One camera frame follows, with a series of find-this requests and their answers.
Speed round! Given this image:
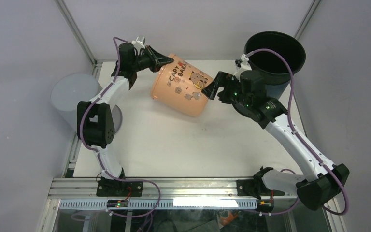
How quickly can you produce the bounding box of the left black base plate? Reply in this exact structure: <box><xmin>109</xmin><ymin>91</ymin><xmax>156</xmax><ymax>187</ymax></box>
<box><xmin>96</xmin><ymin>179</ymin><xmax>143</xmax><ymax>197</ymax></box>

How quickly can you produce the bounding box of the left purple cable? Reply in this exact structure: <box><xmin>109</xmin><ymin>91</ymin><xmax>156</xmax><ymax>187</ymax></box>
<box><xmin>78</xmin><ymin>37</ymin><xmax>132</xmax><ymax>180</ymax></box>

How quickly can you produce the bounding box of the white slotted cable duct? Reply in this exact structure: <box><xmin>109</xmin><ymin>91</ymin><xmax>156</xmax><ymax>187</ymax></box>
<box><xmin>59</xmin><ymin>197</ymin><xmax>257</xmax><ymax>210</ymax></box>

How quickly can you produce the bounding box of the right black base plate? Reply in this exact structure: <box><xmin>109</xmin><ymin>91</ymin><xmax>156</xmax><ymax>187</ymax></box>
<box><xmin>236</xmin><ymin>179</ymin><xmax>285</xmax><ymax>199</ymax></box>

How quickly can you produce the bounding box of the grey plastic bin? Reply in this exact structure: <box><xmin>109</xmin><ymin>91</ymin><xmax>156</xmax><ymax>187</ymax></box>
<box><xmin>50</xmin><ymin>73</ymin><xmax>129</xmax><ymax>133</ymax></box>

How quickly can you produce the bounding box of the purple cable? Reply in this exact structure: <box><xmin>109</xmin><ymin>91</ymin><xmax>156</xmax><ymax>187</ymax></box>
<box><xmin>241</xmin><ymin>48</ymin><xmax>350</xmax><ymax>216</ymax></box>
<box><xmin>78</xmin><ymin>37</ymin><xmax>132</xmax><ymax>180</ymax></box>

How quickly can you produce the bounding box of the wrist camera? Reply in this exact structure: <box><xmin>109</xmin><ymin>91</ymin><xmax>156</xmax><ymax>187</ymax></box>
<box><xmin>234</xmin><ymin>54</ymin><xmax>252</xmax><ymax>80</ymax></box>
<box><xmin>131</xmin><ymin>36</ymin><xmax>145</xmax><ymax>51</ymax></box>

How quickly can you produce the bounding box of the dark blue bin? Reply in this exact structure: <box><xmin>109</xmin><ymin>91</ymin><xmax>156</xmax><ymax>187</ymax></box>
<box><xmin>265</xmin><ymin>81</ymin><xmax>289</xmax><ymax>99</ymax></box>

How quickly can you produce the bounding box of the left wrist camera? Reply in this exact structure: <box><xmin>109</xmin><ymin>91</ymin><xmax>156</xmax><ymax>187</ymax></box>
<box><xmin>131</xmin><ymin>36</ymin><xmax>145</xmax><ymax>51</ymax></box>

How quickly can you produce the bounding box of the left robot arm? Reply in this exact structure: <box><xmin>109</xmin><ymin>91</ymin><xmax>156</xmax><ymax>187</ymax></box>
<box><xmin>77</xmin><ymin>41</ymin><xmax>174</xmax><ymax>196</ymax></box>

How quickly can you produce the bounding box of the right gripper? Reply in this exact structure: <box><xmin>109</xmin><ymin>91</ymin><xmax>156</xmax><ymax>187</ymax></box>
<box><xmin>201</xmin><ymin>71</ymin><xmax>251</xmax><ymax>108</ymax></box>

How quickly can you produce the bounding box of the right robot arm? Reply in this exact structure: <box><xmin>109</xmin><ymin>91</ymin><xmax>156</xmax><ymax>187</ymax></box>
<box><xmin>201</xmin><ymin>71</ymin><xmax>350</xmax><ymax>210</ymax></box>

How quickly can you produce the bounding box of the orange capybara bin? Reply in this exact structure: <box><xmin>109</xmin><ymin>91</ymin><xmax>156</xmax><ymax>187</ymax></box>
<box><xmin>150</xmin><ymin>53</ymin><xmax>213</xmax><ymax>117</ymax></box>

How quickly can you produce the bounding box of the aluminium mounting rail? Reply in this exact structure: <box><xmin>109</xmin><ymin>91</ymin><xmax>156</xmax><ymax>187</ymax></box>
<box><xmin>48</xmin><ymin>177</ymin><xmax>337</xmax><ymax>201</ymax></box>

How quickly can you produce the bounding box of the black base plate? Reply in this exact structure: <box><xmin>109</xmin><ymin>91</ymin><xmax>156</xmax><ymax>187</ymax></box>
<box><xmin>236</xmin><ymin>179</ymin><xmax>285</xmax><ymax>199</ymax></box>
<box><xmin>96</xmin><ymin>179</ymin><xmax>143</xmax><ymax>197</ymax></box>

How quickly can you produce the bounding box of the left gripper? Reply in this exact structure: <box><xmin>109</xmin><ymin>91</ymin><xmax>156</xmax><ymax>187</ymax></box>
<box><xmin>131</xmin><ymin>45</ymin><xmax>174</xmax><ymax>73</ymax></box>

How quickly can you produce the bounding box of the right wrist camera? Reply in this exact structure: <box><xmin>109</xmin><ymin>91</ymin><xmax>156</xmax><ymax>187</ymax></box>
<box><xmin>234</xmin><ymin>54</ymin><xmax>252</xmax><ymax>80</ymax></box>

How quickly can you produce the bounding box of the black ribbed bin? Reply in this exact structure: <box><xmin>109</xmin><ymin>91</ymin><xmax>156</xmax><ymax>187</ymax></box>
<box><xmin>243</xmin><ymin>31</ymin><xmax>306</xmax><ymax>86</ymax></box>

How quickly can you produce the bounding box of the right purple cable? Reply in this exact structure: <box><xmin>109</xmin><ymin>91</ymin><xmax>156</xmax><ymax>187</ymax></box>
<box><xmin>241</xmin><ymin>48</ymin><xmax>350</xmax><ymax>216</ymax></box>

